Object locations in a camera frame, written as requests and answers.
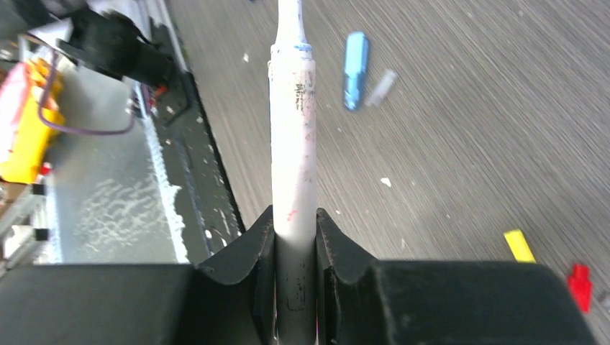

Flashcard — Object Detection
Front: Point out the white marker blue tip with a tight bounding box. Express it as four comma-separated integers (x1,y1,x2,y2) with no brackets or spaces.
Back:
268,1,317,344

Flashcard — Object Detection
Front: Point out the red pen cap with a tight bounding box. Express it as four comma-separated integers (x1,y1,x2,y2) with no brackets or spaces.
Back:
567,264,593,313

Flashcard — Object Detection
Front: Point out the clear grey cap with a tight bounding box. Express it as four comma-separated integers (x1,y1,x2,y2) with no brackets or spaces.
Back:
365,70,397,106

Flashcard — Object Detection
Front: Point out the yellow pen cap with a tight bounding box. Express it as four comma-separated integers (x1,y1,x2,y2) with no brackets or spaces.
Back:
504,229,537,263

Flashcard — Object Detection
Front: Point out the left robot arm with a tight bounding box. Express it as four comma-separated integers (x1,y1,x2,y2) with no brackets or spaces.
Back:
1,1,176,86

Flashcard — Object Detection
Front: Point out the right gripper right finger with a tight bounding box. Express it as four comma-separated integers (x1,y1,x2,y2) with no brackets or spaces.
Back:
316,209,596,344

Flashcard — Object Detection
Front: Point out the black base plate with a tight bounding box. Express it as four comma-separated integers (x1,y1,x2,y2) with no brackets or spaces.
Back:
142,19,246,265

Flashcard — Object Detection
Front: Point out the blue pen cap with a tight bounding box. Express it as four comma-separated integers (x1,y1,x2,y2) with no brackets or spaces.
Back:
343,31,369,111

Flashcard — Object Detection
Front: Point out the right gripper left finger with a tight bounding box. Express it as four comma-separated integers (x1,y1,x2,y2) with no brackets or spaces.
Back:
1,209,275,344

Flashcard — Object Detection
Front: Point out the yellow box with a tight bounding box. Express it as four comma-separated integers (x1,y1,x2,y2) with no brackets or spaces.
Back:
1,58,58,184

